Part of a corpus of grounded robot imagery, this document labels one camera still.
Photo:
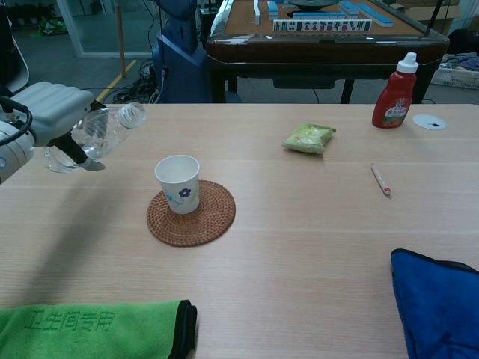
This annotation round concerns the dark brown mahjong table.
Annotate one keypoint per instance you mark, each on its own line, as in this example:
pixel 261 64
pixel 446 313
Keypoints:
pixel 322 48

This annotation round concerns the blue folded towel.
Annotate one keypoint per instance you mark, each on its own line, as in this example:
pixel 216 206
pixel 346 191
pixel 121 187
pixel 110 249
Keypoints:
pixel 441 306

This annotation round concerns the brown woven round coaster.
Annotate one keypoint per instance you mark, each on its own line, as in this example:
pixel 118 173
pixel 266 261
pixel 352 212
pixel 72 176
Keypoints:
pixel 209 224

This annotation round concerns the red bottle white cap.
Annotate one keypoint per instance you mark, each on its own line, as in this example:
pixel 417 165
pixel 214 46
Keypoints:
pixel 393 101

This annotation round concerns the blue machine base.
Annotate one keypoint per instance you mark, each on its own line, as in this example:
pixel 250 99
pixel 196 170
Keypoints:
pixel 179 63

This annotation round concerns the white plastic basket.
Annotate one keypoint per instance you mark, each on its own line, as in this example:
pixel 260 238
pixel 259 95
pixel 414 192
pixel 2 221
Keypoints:
pixel 456 76

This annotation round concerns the transparent plastic bottle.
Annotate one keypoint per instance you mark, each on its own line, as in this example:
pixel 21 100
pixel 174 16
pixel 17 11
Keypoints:
pixel 106 131

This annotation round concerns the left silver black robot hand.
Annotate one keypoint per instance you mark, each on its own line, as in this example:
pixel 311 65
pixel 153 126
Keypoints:
pixel 52 108

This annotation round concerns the beige pen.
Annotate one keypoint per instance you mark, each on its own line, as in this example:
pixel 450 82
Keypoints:
pixel 380 180

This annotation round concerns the white floral paper cup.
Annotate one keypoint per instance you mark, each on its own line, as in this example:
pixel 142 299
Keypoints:
pixel 179 187

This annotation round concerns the green snack bag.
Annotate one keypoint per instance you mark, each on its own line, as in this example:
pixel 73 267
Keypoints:
pixel 308 138

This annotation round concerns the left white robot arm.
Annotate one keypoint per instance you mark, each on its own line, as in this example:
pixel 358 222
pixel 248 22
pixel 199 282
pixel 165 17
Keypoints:
pixel 13 153

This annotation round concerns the green folded towel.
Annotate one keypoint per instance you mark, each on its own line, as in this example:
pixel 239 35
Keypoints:
pixel 93 333

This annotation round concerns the upright wooden pole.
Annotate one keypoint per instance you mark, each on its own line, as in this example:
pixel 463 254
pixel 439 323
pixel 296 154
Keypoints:
pixel 120 37

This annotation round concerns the row of face-up mahjong tiles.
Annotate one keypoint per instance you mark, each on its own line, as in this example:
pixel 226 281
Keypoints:
pixel 322 25

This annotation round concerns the blue-backed mahjong tile row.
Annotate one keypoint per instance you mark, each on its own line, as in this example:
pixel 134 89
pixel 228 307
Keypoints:
pixel 368 13

